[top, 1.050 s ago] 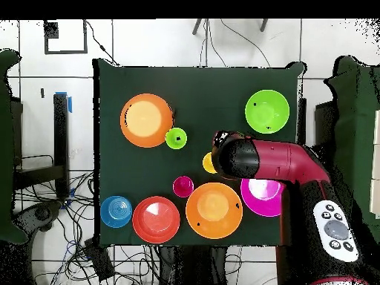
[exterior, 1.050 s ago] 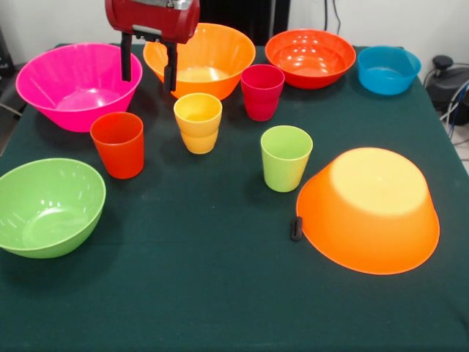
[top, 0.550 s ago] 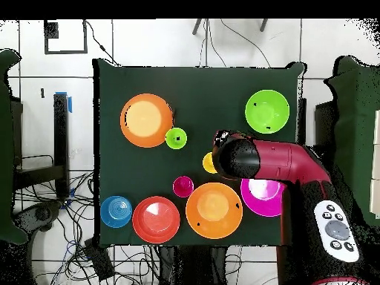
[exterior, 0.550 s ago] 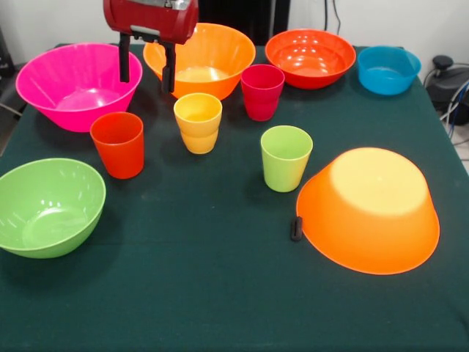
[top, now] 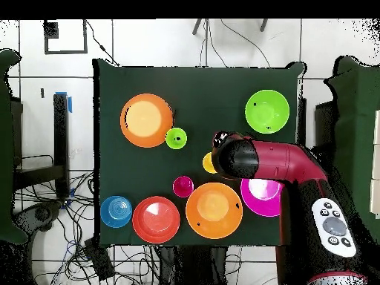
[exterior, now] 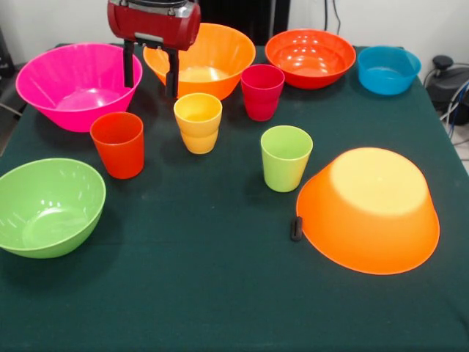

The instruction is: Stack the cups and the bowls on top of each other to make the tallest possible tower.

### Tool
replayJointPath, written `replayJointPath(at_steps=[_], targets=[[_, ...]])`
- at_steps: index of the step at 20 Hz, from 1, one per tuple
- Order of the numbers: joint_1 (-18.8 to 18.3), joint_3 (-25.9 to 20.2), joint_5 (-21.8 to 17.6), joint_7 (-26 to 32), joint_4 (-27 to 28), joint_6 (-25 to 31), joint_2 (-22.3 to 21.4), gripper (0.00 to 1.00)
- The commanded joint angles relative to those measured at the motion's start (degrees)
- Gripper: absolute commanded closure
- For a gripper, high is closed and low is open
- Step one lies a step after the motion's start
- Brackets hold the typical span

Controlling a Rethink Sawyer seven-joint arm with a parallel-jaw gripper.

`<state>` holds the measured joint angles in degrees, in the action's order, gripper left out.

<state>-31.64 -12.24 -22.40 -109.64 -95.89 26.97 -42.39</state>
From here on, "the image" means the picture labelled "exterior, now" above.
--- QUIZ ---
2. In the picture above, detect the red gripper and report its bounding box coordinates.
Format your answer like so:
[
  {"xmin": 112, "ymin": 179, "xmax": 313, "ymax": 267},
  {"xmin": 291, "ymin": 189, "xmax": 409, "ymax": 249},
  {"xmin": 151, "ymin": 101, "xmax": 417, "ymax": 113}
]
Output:
[{"xmin": 106, "ymin": 1, "xmax": 202, "ymax": 98}]

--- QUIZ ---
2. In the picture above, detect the blue plastic bowl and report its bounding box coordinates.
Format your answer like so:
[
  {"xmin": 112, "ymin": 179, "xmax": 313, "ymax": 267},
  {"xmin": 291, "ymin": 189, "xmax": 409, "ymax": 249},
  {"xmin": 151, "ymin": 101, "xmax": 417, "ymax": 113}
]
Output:
[{"xmin": 357, "ymin": 45, "xmax": 422, "ymax": 96}]

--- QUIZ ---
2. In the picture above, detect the red plastic bowl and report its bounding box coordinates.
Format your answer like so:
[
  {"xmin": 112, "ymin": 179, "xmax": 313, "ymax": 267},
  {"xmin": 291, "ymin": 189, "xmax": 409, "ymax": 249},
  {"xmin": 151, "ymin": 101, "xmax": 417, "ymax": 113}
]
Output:
[{"xmin": 265, "ymin": 29, "xmax": 357, "ymax": 90}]

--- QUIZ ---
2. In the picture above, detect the green plastic bowl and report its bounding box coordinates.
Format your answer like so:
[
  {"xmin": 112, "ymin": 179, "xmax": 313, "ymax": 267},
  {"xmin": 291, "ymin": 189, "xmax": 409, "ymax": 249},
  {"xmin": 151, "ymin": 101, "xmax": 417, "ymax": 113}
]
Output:
[{"xmin": 0, "ymin": 158, "xmax": 107, "ymax": 260}]

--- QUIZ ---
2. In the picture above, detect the dark green tablecloth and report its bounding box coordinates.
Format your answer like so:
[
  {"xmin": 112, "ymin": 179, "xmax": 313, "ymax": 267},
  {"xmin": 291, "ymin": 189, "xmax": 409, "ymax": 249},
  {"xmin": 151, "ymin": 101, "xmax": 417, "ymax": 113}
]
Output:
[{"xmin": 0, "ymin": 43, "xmax": 469, "ymax": 352}]

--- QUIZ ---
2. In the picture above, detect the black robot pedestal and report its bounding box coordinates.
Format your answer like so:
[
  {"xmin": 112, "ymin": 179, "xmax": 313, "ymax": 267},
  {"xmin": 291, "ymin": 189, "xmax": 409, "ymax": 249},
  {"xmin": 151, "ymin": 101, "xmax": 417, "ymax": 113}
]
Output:
[{"xmin": 197, "ymin": 0, "xmax": 291, "ymax": 45}]

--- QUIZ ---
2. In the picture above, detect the yellow plastic cup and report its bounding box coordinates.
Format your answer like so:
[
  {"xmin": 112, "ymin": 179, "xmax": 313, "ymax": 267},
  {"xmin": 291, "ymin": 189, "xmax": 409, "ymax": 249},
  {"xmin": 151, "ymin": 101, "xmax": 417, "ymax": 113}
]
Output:
[{"xmin": 173, "ymin": 92, "xmax": 224, "ymax": 155}]

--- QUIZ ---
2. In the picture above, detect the green plastic cup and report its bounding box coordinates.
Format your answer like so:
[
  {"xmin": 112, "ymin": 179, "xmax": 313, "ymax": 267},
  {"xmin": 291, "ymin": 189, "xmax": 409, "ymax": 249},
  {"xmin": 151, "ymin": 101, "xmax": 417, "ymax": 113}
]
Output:
[{"xmin": 260, "ymin": 125, "xmax": 314, "ymax": 193}]

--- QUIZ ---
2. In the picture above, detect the pink plastic bowl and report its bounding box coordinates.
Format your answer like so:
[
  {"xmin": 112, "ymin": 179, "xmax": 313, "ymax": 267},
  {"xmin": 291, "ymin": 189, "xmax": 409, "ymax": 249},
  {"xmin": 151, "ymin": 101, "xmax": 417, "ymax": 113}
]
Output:
[{"xmin": 15, "ymin": 42, "xmax": 144, "ymax": 133}]

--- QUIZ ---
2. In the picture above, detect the red plastic cup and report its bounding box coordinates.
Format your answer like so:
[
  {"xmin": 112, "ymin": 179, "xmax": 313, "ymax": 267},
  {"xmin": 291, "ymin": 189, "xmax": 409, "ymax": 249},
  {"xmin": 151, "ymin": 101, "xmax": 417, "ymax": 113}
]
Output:
[{"xmin": 89, "ymin": 111, "xmax": 145, "ymax": 180}]

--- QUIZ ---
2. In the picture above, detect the crimson plastic cup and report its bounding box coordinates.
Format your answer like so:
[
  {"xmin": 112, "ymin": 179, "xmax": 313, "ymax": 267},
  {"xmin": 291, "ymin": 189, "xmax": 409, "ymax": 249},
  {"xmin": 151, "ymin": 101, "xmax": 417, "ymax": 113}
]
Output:
[{"xmin": 240, "ymin": 64, "xmax": 286, "ymax": 122}]

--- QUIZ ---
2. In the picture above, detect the orange plastic bowl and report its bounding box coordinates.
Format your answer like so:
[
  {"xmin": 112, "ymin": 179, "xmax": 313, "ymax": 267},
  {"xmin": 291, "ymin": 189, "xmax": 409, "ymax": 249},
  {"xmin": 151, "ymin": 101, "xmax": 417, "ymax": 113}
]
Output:
[
  {"xmin": 142, "ymin": 22, "xmax": 256, "ymax": 100},
  {"xmin": 295, "ymin": 147, "xmax": 440, "ymax": 276}
]

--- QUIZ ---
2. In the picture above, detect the black wall cable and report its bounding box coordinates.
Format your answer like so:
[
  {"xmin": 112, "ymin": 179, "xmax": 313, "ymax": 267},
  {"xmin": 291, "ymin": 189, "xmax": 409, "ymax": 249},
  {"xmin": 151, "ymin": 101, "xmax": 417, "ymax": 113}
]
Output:
[{"xmin": 324, "ymin": 0, "xmax": 342, "ymax": 36}]

